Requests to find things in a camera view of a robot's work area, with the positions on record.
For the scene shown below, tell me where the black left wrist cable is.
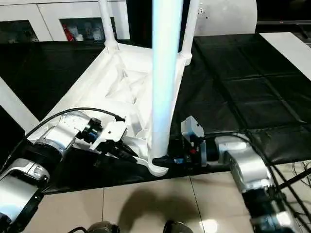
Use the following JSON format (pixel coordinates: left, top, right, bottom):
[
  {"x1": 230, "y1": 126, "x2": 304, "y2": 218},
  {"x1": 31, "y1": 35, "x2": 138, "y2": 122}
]
[{"x1": 0, "y1": 108, "x2": 126, "y2": 170}]

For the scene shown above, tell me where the black work mat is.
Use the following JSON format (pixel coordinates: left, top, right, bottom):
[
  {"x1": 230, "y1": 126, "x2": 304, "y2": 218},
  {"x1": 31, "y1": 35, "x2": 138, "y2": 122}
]
[{"x1": 0, "y1": 31, "x2": 311, "y2": 195}]

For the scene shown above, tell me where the white cabinet with glass doors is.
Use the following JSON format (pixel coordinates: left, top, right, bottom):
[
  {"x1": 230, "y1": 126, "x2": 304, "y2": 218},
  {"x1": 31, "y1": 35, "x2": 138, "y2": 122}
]
[{"x1": 0, "y1": 0, "x2": 132, "y2": 44}]

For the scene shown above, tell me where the black tripod stand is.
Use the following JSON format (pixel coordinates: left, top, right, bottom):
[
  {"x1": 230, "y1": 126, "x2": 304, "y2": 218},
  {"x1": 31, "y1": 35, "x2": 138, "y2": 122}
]
[{"x1": 276, "y1": 167, "x2": 311, "y2": 192}]

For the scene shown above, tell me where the white plastic table top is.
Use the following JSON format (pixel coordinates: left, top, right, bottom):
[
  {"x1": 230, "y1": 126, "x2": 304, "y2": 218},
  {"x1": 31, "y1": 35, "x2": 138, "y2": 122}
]
[{"x1": 25, "y1": 42, "x2": 194, "y2": 177}]

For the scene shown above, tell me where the black bar with red mark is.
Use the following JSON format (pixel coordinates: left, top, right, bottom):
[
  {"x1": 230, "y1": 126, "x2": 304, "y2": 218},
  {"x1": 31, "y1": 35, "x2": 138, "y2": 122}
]
[{"x1": 256, "y1": 20, "x2": 311, "y2": 26}]

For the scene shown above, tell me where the white flat panel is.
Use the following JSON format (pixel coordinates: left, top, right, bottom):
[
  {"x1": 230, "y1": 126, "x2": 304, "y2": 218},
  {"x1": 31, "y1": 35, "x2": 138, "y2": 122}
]
[{"x1": 259, "y1": 32, "x2": 311, "y2": 82}]

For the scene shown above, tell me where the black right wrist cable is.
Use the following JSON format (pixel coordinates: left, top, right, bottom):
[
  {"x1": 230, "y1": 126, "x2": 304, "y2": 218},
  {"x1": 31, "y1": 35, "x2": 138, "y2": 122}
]
[{"x1": 201, "y1": 133, "x2": 311, "y2": 233}]

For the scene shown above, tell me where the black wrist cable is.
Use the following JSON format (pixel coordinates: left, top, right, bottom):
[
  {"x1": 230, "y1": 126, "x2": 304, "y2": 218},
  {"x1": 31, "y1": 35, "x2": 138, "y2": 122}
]
[
  {"x1": 0, "y1": 108, "x2": 126, "y2": 170},
  {"x1": 201, "y1": 133, "x2": 311, "y2": 233}
]

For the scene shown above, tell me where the dark right robot foot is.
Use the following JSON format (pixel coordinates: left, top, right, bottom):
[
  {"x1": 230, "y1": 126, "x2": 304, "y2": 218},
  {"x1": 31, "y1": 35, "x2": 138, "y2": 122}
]
[{"x1": 163, "y1": 220, "x2": 192, "y2": 233}]

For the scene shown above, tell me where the black cabinet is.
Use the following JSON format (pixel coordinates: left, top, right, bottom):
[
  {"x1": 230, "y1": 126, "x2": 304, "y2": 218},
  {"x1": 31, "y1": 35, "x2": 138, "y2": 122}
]
[{"x1": 126, "y1": 0, "x2": 190, "y2": 48}]

